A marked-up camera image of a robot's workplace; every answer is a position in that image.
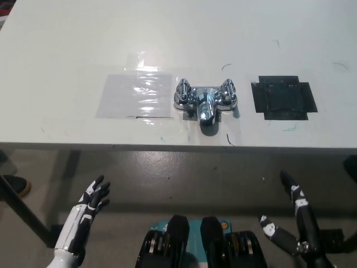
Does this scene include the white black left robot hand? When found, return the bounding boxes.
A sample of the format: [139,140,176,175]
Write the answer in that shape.
[54,175,112,256]

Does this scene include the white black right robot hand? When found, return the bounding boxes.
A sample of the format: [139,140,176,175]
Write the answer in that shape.
[258,170,324,256]

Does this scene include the chrome two-handle faucet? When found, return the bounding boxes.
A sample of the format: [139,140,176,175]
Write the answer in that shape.
[172,78,240,127]

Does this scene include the black table leg with foot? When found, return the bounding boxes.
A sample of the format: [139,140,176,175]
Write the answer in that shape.
[316,228,346,245]
[0,174,70,249]

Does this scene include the black shoe tan sole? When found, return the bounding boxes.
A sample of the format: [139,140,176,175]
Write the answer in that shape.
[0,174,32,199]

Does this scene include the black tape patch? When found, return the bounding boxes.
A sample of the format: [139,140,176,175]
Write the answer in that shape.
[250,75,319,121]

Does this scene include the clear plastic sheet patch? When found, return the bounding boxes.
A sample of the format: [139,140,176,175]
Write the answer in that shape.
[95,73,174,119]

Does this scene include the red black object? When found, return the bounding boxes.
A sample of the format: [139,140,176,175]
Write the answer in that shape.
[0,0,13,20]

